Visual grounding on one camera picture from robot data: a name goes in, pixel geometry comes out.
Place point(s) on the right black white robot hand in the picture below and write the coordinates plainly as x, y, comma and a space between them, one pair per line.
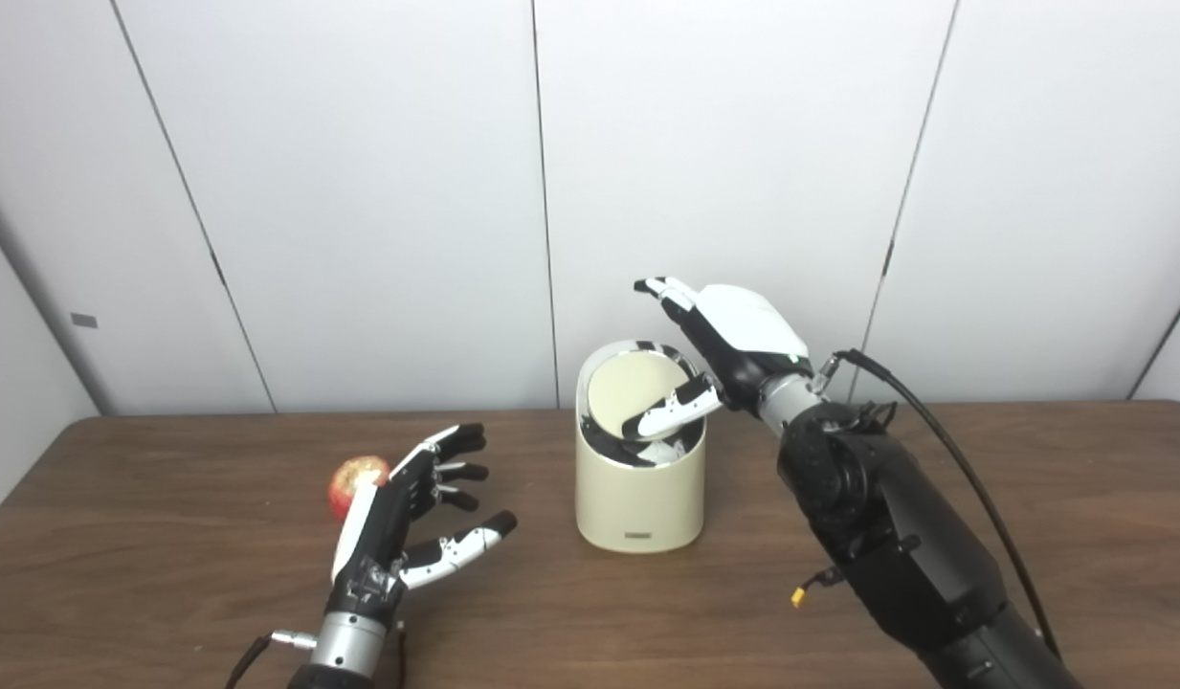
743, 330

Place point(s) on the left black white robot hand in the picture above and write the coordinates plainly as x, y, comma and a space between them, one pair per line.
374, 536

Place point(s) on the red apple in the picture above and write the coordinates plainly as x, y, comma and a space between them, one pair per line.
352, 480

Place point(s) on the round cream bin lid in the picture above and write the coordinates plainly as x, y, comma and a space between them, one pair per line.
623, 388

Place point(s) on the cream-colored bin body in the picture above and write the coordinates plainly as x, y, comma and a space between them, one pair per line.
637, 507

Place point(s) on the small grey wall label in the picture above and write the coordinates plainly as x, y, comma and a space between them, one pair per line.
84, 321

